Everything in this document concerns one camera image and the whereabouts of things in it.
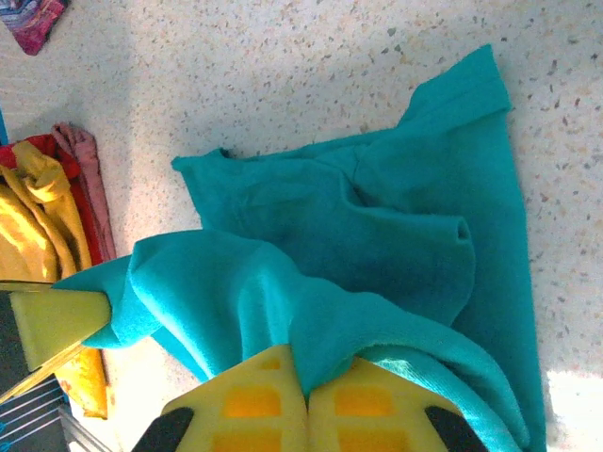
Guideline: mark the teal t-shirt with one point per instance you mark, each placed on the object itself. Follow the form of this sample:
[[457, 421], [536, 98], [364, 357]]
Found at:
[[377, 212]]

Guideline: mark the folded yellow t-shirt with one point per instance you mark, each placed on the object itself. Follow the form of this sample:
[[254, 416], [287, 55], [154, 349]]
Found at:
[[28, 226]]

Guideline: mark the yellow chips bag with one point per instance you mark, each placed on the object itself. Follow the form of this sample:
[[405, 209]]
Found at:
[[89, 386]]

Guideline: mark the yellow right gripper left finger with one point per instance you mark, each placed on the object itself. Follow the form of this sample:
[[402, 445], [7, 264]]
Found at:
[[245, 409]]

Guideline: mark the purple snack bag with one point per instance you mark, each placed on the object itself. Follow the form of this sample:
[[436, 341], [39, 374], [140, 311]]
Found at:
[[30, 23]]

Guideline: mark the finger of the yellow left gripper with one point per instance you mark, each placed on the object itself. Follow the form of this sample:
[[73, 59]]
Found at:
[[26, 285], [56, 325]]

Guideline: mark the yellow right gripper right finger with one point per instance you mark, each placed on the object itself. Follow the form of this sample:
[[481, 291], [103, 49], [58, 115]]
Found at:
[[367, 414]]

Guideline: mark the folded pink t-shirt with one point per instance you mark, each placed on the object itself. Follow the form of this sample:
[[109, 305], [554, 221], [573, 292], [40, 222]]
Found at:
[[89, 160]]

